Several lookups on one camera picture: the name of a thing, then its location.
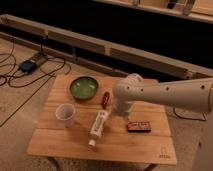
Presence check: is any black eraser block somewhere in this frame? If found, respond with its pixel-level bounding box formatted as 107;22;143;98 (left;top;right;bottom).
127;121;151;132

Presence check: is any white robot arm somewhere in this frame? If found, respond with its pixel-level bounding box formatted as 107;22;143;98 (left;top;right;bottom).
112;73;213;117

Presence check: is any brown sausage toy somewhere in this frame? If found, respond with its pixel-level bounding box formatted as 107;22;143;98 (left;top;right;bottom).
102;92;110;109

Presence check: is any white toothpaste tube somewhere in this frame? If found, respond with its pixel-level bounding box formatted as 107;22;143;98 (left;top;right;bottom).
88;110;109;147

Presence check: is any green bowl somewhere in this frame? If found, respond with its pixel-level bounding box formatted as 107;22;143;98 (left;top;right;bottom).
69;76;99;100

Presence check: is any small wooden table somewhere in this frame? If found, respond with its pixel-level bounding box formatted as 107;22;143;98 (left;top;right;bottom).
27;75;177;165

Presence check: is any black power adapter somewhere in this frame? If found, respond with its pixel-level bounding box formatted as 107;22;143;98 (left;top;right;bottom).
19;60;37;73

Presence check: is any black floor cable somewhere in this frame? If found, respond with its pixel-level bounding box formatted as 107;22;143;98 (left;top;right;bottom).
0;36;73;128

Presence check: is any wooden baseboard rail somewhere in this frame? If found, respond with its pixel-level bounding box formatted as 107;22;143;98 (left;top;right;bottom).
0;14;213;78

